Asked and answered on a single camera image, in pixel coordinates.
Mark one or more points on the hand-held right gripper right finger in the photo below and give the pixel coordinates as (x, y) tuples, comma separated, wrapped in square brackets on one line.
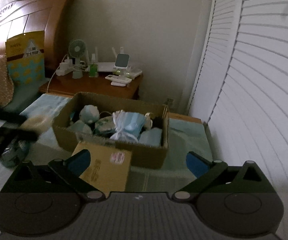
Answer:
[(196, 163)]

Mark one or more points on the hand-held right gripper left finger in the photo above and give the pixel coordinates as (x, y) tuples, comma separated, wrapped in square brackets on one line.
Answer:
[(80, 162)]

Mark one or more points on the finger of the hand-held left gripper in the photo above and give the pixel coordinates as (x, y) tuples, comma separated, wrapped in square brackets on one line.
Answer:
[(21, 133), (9, 116)]

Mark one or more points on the light blue cloth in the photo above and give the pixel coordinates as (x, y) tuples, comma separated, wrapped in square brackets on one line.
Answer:
[(80, 128), (150, 137)]

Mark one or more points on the blue white plush toy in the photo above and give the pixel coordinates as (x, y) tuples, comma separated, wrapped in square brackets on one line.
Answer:
[(90, 113)]

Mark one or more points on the cardboard box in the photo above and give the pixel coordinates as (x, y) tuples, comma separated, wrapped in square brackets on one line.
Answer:
[(146, 155)]

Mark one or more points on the blue face mask pack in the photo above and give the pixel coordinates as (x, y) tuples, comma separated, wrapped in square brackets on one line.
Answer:
[(130, 126)]

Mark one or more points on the white rabbit plush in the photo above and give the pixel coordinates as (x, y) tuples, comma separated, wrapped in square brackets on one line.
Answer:
[(149, 118)]

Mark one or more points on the clear jar white lid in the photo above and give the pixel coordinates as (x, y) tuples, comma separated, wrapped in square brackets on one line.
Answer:
[(14, 152)]

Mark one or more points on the gold carton box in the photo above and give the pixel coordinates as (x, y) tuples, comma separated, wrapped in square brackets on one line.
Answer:
[(104, 170)]

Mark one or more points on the yellow blue printed package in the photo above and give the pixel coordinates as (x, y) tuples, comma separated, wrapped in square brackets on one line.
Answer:
[(26, 62)]

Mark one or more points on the white power strip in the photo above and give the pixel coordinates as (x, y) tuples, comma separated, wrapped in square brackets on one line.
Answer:
[(64, 68)]

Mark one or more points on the wooden bedside table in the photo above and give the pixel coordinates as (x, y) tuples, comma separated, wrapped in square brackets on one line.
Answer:
[(91, 87)]

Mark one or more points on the white remote control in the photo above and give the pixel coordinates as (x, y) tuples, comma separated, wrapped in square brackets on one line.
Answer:
[(111, 77), (121, 81)]

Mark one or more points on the green spray bottle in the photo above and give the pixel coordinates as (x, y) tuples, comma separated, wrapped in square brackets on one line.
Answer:
[(93, 68)]

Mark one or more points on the green mini fan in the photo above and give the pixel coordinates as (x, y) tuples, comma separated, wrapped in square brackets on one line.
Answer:
[(77, 48)]

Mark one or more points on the white router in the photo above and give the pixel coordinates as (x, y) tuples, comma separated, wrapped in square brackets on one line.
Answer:
[(104, 66)]

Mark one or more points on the white louvered door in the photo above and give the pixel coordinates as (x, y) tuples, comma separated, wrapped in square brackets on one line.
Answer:
[(221, 42), (271, 92)]

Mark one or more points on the white charging dock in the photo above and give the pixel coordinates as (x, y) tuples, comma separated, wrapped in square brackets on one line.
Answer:
[(134, 73)]

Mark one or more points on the wooden headboard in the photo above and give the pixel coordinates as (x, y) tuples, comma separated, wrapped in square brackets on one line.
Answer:
[(34, 15)]

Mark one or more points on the small screen device on stand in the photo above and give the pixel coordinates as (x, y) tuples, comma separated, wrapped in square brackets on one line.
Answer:
[(122, 60)]

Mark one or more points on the wall socket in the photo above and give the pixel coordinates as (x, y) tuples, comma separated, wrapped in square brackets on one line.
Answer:
[(169, 101)]

